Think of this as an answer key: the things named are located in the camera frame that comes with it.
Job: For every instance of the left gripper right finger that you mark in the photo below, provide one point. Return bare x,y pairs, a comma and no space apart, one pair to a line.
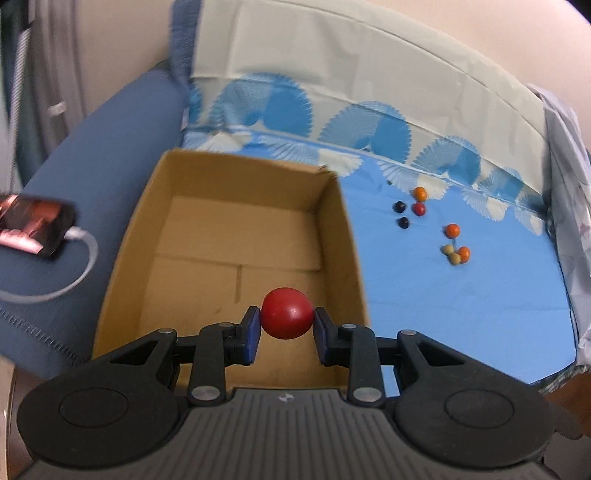
356,348

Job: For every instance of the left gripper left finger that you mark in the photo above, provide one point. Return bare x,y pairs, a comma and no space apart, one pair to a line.
214,348

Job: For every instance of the red cherry tomato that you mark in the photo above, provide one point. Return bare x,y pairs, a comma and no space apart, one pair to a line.
286,313

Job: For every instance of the dark purple fruit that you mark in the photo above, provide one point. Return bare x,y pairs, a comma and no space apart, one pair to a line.
403,222
400,207

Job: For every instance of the orange fruit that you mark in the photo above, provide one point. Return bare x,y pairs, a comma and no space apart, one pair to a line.
420,194
464,253
452,231

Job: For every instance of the red small fruit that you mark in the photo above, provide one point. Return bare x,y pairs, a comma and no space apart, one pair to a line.
419,209

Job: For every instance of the brown cardboard box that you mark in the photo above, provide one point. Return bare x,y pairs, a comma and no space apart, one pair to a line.
212,234

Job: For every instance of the blue sofa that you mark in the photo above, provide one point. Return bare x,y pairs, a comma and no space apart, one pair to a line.
102,168

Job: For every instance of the black smartphone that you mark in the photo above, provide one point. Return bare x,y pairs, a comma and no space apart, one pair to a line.
35,225

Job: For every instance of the blue patterned sheet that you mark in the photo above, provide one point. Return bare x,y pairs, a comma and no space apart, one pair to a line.
389,104

